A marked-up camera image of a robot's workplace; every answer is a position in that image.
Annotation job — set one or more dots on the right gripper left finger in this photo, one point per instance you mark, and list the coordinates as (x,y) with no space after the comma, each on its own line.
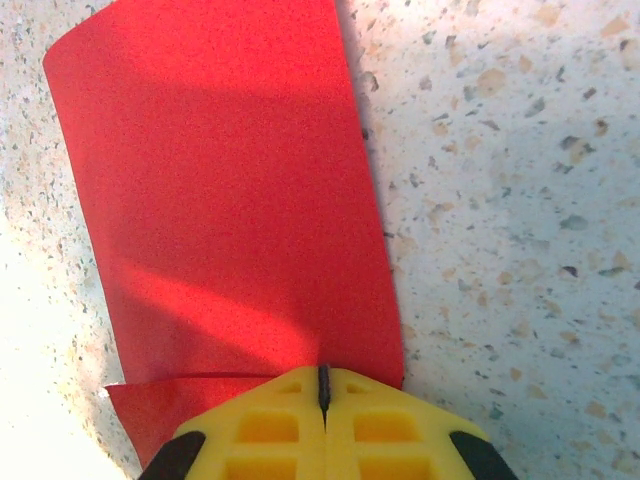
(260,440)

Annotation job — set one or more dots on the red paper sheet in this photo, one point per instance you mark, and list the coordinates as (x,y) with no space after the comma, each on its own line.
(225,200)

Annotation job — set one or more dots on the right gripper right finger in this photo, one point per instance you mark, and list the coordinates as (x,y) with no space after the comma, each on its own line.
(395,440)

